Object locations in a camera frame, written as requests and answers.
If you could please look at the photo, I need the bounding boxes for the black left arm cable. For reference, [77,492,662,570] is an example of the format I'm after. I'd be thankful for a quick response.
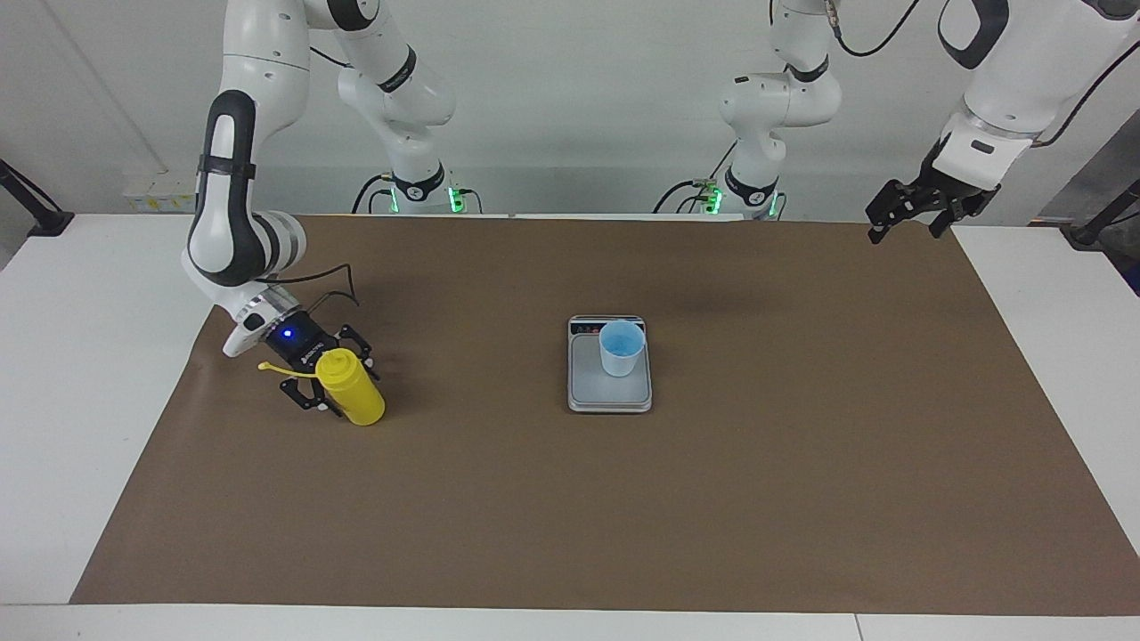
[824,0,1140,150]

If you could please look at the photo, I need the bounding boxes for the black clamp stand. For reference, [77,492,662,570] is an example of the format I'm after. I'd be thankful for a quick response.
[0,158,75,238]
[1067,178,1140,247]

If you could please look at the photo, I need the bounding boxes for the silver digital kitchen scale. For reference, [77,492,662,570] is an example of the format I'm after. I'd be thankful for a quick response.
[567,314,653,415]

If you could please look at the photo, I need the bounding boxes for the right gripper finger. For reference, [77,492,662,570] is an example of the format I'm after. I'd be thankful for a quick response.
[337,324,382,384]
[279,374,345,420]

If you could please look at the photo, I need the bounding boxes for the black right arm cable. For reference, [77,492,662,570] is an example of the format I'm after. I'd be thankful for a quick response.
[267,45,362,311]

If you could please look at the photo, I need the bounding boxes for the light blue plastic cup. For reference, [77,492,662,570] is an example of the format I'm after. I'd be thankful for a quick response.
[598,320,646,378]

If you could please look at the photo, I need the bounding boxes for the black base cable bundle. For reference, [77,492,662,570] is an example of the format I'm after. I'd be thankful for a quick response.
[352,174,486,215]
[653,138,745,215]

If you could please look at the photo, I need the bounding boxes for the brown table mat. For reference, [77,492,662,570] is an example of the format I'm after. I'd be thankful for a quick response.
[69,214,1140,617]

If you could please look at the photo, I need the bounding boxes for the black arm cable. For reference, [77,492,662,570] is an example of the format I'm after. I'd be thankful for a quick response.
[267,45,362,311]
[824,0,1140,150]

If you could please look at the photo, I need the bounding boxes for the white boxes with yellow labels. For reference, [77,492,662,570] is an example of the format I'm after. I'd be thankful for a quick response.
[123,178,199,213]

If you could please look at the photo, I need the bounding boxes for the yellow squeeze seasoning bottle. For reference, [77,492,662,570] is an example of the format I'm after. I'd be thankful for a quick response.
[258,347,387,426]

